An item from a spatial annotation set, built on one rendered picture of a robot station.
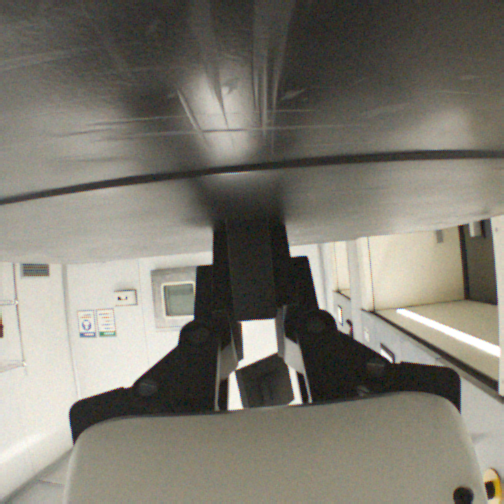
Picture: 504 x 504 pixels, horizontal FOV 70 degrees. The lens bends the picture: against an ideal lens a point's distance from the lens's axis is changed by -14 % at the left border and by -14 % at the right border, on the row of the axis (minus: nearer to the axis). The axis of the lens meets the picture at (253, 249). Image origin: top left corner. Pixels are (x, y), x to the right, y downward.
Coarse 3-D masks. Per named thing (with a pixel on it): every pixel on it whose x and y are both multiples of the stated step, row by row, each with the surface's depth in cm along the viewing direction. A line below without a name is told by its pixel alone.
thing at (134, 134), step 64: (0, 0) 2; (64, 0) 2; (128, 0) 2; (192, 0) 2; (256, 0) 2; (320, 0) 2; (384, 0) 2; (448, 0) 2; (0, 64) 2; (64, 64) 3; (128, 64) 3; (192, 64) 3; (256, 64) 3; (320, 64) 3; (384, 64) 3; (448, 64) 3; (0, 128) 3; (64, 128) 4; (128, 128) 4; (192, 128) 4; (256, 128) 4; (320, 128) 5; (384, 128) 5; (448, 128) 5; (0, 192) 6; (64, 192) 6; (128, 192) 7; (192, 192) 7; (256, 192) 8; (320, 192) 8; (384, 192) 9; (448, 192) 10; (0, 256) 16; (64, 256) 20; (128, 256) 24; (256, 256) 11; (256, 320) 11
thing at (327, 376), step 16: (304, 320) 12; (320, 320) 12; (304, 336) 11; (320, 336) 12; (336, 336) 11; (304, 352) 11; (320, 352) 11; (336, 352) 11; (304, 368) 11; (320, 368) 11; (336, 368) 11; (304, 384) 13; (320, 384) 10; (336, 384) 10; (352, 384) 10; (304, 400) 12; (320, 400) 10
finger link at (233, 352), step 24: (216, 240) 14; (216, 264) 14; (216, 288) 13; (216, 312) 12; (240, 336) 14; (168, 360) 12; (240, 360) 14; (144, 384) 11; (168, 384) 11; (144, 408) 11
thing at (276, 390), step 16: (352, 336) 181; (240, 368) 173; (256, 368) 180; (272, 368) 191; (288, 368) 203; (240, 384) 170; (256, 384) 176; (272, 384) 180; (288, 384) 199; (256, 400) 173; (272, 400) 179; (288, 400) 195
